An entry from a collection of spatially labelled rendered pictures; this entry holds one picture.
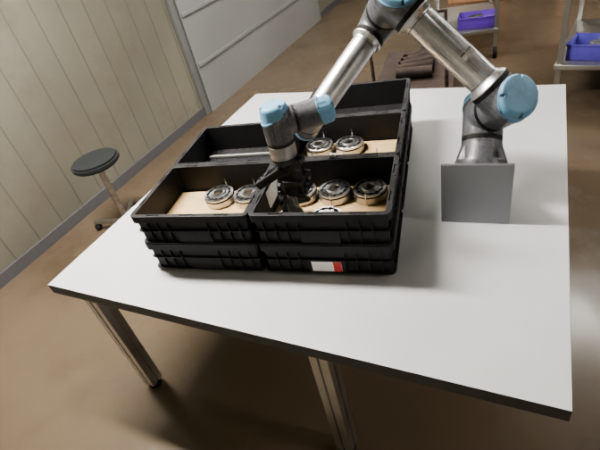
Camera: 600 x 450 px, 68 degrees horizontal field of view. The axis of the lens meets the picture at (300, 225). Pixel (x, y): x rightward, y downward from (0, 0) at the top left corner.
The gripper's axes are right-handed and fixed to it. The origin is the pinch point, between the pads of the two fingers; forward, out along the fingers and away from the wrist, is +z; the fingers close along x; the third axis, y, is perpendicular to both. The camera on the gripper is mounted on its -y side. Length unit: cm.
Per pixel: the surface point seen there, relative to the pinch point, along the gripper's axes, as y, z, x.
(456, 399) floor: 48, 85, 1
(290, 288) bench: 2.4, 15.0, -16.6
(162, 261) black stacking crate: -44.3, 11.5, -15.2
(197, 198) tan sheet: -40.4, 2.0, 7.6
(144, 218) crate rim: -41.7, -7.6, -16.1
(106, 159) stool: -163, 30, 79
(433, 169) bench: 34, 15, 50
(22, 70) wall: -224, -20, 102
